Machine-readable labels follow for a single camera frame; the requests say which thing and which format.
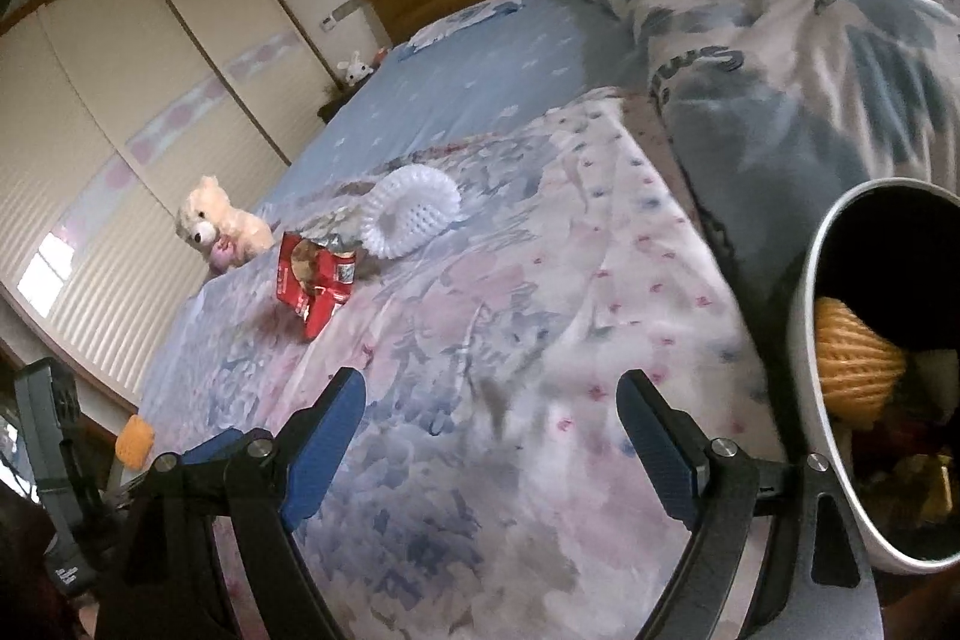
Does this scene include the red snack wrapper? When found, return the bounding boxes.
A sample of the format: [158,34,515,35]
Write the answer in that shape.
[275,232,356,341]

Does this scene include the white foam fruit net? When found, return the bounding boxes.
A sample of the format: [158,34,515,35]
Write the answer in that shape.
[359,164,460,260]

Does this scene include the white round trash bin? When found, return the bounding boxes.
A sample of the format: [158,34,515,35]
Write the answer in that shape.
[788,177,958,575]

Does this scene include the person's left hand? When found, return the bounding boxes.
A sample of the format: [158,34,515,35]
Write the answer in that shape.
[0,484,88,638]

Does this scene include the orange foam fruit net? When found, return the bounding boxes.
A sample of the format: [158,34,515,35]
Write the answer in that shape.
[114,414,155,470]

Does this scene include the floral pink blanket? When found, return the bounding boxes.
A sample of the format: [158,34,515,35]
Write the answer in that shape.
[140,88,781,638]

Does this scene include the cream teddy bear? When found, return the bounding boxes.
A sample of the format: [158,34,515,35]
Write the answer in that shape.
[176,175,275,275]

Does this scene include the dark wooden nightstand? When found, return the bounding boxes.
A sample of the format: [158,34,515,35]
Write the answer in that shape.
[317,88,358,124]

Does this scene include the white rabbit plush toy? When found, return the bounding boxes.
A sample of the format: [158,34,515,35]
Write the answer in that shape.
[337,50,374,88]

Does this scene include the grey patterned duvet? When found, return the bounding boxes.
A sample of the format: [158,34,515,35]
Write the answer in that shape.
[590,0,958,320]

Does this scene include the white sliding wardrobe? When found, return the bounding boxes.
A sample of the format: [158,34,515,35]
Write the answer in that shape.
[2,0,338,406]

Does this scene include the blue bed sheet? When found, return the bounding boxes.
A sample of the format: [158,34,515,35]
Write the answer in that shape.
[257,0,643,223]

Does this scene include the blue white pillow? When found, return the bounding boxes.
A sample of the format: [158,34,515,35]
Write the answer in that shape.
[398,0,524,58]

